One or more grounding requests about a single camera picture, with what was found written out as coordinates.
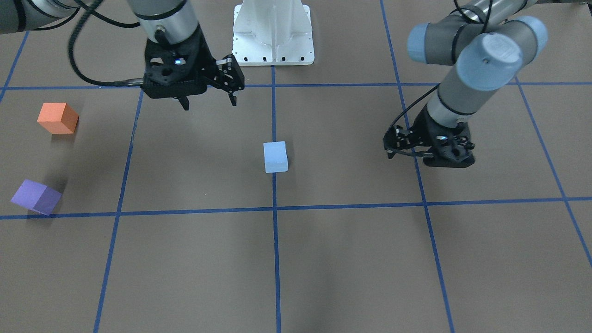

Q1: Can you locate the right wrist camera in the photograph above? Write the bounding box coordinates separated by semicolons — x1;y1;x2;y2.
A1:
213;54;245;94

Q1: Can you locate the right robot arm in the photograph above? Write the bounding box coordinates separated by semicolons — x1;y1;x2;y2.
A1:
0;0;245;110

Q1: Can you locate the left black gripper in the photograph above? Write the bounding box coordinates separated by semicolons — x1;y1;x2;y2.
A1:
409;106;475;168

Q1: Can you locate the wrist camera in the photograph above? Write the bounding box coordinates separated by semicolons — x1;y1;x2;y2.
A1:
382;126;417;160
213;54;245;94

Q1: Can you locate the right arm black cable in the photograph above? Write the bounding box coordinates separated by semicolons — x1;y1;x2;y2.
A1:
68;0;145;87

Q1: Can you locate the orange foam block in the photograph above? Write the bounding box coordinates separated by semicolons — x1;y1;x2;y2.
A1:
37;103;80;135

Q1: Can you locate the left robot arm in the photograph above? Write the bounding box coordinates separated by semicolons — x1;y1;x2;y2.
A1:
402;0;548;168

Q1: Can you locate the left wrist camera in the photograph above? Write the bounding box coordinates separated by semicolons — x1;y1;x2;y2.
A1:
382;126;417;160

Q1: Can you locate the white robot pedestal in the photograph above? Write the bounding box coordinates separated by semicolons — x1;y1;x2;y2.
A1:
232;0;315;66

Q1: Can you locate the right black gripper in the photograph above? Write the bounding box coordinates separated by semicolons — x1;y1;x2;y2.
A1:
142;25;238;111

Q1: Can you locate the purple foam block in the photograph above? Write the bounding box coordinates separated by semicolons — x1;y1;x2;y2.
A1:
10;179;62;216

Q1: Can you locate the light blue foam block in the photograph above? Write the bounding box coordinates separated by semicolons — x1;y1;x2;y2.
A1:
263;141;289;173

